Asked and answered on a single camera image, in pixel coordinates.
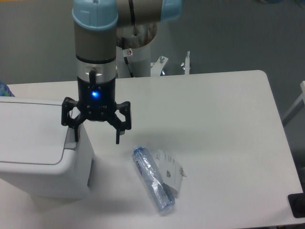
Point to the white metal base frame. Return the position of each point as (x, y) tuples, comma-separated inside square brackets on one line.
[(163, 67)]

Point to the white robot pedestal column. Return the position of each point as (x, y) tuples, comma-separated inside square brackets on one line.
[(133, 52)]

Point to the blue patterned object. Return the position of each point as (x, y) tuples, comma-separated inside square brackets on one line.
[(5, 90)]

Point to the white frame at right edge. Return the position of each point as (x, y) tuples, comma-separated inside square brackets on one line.
[(296, 106)]

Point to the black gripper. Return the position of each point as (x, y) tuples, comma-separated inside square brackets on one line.
[(96, 101)]

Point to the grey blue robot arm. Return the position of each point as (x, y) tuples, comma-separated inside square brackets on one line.
[(95, 32)]

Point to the black table clamp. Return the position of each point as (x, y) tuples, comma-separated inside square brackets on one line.
[(297, 204)]

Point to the clear plastic water bottle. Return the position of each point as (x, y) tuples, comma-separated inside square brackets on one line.
[(152, 178)]

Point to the white push-lid trash can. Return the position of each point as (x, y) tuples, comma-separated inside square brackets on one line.
[(38, 154)]

